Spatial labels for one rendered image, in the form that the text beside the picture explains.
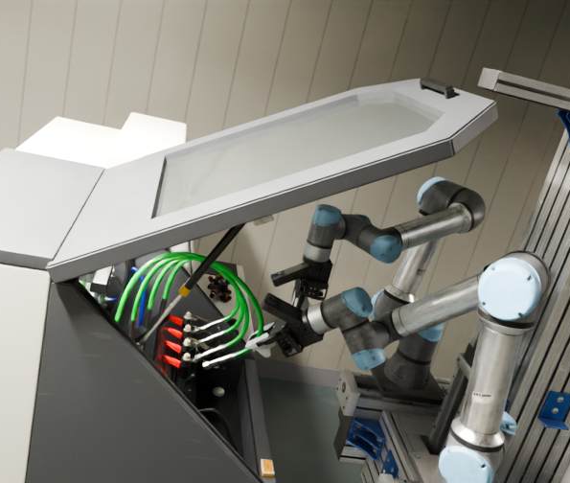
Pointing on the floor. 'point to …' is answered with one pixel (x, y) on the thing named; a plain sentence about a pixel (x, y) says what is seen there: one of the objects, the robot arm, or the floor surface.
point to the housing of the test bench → (16, 284)
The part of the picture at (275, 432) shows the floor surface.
